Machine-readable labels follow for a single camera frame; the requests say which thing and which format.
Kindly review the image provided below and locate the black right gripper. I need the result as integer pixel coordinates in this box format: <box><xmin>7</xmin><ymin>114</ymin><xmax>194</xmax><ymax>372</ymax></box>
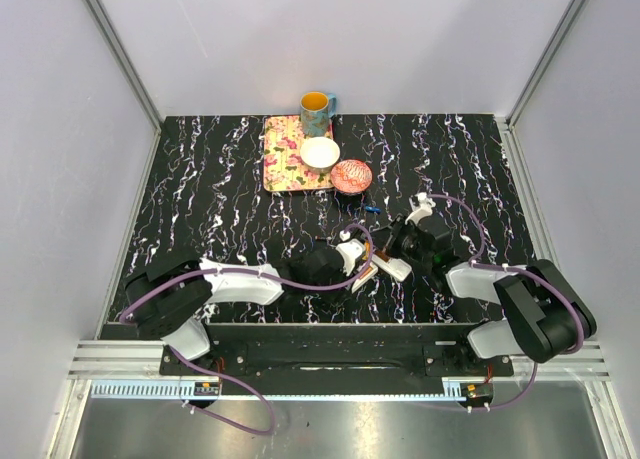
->
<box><xmin>364</xmin><ymin>213</ymin><xmax>432</xmax><ymax>267</ymax></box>

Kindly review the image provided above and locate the white remote control with batteries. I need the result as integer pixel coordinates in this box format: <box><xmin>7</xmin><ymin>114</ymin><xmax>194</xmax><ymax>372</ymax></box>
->
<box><xmin>372</xmin><ymin>251</ymin><xmax>412</xmax><ymax>282</ymax></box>

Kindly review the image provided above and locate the white remote with orange label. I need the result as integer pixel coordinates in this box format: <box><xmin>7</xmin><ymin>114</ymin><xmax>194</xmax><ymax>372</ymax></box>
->
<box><xmin>351</xmin><ymin>264</ymin><xmax>378</xmax><ymax>293</ymax></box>

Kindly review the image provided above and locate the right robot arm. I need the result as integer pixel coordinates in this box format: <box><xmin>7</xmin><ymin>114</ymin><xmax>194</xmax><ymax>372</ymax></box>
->
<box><xmin>373</xmin><ymin>215</ymin><xmax>597</xmax><ymax>375</ymax></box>

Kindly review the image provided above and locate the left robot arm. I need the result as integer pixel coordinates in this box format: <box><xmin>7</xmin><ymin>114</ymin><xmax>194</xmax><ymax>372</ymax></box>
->
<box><xmin>120</xmin><ymin>247</ymin><xmax>355</xmax><ymax>375</ymax></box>

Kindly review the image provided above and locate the orange patterned bowl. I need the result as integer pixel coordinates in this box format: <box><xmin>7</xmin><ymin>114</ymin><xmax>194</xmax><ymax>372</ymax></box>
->
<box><xmin>330</xmin><ymin>159</ymin><xmax>373</xmax><ymax>194</ymax></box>

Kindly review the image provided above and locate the white bowl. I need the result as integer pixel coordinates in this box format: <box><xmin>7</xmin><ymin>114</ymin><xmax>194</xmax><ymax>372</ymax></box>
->
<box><xmin>300</xmin><ymin>136</ymin><xmax>340</xmax><ymax>173</ymax></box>

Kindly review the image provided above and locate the floral rectangular tray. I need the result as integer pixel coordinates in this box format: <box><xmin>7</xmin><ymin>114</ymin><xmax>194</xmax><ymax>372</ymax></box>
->
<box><xmin>263</xmin><ymin>115</ymin><xmax>332</xmax><ymax>193</ymax></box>

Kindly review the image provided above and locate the blue butterfly mug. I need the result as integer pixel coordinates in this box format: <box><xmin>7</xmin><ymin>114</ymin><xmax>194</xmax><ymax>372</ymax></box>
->
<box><xmin>300</xmin><ymin>91</ymin><xmax>337</xmax><ymax>137</ymax></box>

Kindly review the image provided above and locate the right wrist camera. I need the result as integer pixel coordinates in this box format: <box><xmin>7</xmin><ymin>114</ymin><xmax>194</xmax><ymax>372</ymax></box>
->
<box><xmin>405</xmin><ymin>192</ymin><xmax>435</xmax><ymax>225</ymax></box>

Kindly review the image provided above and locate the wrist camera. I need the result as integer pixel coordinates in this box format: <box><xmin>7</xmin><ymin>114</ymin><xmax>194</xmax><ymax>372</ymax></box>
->
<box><xmin>405</xmin><ymin>192</ymin><xmax>435</xmax><ymax>225</ymax></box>
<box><xmin>335</xmin><ymin>230</ymin><xmax>368</xmax><ymax>276</ymax></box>

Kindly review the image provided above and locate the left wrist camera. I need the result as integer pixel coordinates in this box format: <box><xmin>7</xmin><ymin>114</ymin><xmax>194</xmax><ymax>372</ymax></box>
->
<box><xmin>335</xmin><ymin>230</ymin><xmax>368</xmax><ymax>276</ymax></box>

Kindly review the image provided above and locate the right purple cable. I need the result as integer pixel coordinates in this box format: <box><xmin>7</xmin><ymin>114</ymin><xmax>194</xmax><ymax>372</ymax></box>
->
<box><xmin>399</xmin><ymin>193</ymin><xmax>586</xmax><ymax>414</ymax></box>

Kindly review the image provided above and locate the purple cable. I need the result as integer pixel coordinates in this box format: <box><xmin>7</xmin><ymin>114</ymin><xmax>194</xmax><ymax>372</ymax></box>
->
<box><xmin>399</xmin><ymin>193</ymin><xmax>586</xmax><ymax>414</ymax></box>
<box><xmin>119</xmin><ymin>222</ymin><xmax>375</xmax><ymax>436</ymax></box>

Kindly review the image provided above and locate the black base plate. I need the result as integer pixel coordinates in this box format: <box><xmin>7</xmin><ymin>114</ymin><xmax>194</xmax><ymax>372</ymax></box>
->
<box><xmin>158</xmin><ymin>322</ymin><xmax>516</xmax><ymax>398</ymax></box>

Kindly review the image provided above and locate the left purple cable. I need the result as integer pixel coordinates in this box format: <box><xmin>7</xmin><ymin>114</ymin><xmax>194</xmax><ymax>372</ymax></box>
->
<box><xmin>119</xmin><ymin>222</ymin><xmax>375</xmax><ymax>436</ymax></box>

